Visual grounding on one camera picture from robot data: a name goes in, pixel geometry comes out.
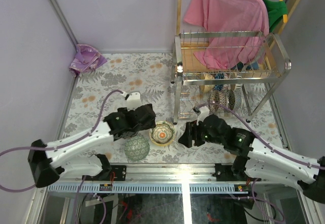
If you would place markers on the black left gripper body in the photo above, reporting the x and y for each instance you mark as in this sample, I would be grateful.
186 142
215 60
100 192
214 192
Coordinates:
146 116

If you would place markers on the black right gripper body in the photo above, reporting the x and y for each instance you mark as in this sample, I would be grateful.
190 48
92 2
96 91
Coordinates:
206 137

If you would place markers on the green circle patterned bowl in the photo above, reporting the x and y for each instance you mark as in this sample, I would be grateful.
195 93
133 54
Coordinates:
136 148

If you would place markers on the black white patterned bowl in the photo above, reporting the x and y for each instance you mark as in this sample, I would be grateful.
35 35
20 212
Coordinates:
234 99

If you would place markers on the steel two-tier dish rack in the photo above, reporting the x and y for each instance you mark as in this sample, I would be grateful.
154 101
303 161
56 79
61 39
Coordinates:
228 74

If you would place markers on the brown lattice patterned bowl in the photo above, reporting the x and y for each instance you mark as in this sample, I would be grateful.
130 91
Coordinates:
216 98

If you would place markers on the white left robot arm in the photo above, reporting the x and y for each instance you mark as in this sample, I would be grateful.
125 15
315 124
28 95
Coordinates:
52 161

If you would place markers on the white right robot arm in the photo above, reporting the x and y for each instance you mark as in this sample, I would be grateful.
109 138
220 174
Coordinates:
256 159

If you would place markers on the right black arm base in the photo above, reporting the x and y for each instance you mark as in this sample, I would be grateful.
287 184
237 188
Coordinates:
224 173

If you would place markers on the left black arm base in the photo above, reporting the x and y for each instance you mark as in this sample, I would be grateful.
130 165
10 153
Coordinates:
117 173

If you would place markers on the yellow rimmed floral bowl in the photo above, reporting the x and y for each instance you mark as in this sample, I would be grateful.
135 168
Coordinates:
162 142

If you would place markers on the scalloped green orange bowl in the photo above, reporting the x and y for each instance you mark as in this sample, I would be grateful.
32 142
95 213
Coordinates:
162 132

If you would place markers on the purple crumpled cloth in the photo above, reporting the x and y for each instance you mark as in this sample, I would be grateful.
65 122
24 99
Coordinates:
87 59

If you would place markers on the wooden clothes stand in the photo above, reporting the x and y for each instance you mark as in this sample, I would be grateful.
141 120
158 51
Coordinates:
191 64

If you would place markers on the pink t-shirt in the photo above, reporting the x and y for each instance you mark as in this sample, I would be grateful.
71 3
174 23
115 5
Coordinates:
228 15

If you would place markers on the green t-shirt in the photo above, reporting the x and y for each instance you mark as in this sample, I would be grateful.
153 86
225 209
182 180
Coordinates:
277 13

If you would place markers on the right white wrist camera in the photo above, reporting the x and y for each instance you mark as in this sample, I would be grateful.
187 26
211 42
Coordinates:
201 112

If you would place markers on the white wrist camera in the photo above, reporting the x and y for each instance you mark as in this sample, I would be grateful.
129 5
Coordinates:
133 100
201 112

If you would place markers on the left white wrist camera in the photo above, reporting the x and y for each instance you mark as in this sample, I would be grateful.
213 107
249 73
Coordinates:
133 100

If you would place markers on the aluminium rail frame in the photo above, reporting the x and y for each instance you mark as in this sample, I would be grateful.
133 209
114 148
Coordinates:
170 164

